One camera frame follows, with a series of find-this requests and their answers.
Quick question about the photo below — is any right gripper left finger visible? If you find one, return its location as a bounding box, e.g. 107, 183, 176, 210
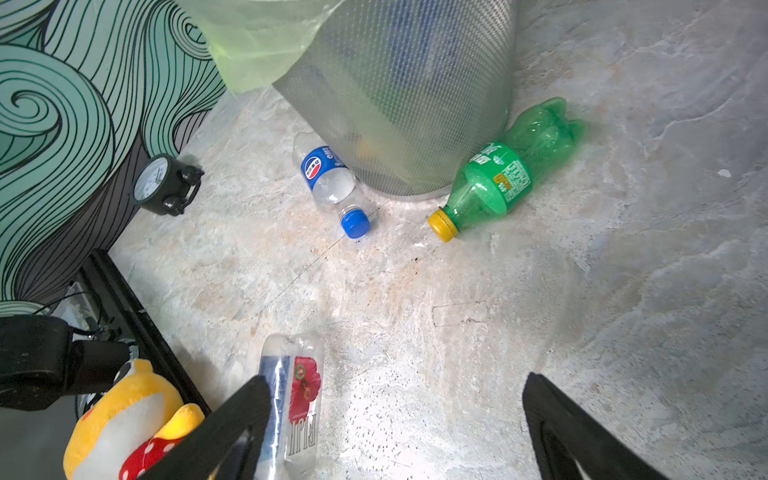
141, 376, 271, 479

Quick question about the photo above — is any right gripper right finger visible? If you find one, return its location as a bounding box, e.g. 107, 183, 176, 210
522, 372, 665, 480

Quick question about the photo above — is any clear bottle blue cap front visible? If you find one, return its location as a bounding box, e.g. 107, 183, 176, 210
255, 333, 325, 479

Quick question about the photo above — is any green sprite bottle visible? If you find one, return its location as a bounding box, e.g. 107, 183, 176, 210
428, 97, 586, 242

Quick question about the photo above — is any pepsi label clear bottle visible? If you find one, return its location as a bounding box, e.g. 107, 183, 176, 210
293, 132, 373, 239

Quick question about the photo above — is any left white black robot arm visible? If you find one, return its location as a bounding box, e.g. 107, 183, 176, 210
1, 315, 130, 411

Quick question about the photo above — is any grey mesh waste bin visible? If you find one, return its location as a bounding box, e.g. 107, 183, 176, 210
275, 1, 518, 201

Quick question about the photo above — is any green plastic bin liner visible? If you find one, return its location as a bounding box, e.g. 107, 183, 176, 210
178, 0, 342, 93

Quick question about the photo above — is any yellow plush toy red dress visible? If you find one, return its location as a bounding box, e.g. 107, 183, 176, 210
63, 359, 205, 480

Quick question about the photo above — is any black alarm clock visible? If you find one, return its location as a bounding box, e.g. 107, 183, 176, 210
131, 154, 205, 216

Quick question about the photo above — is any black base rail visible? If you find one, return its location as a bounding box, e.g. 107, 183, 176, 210
75, 250, 211, 414

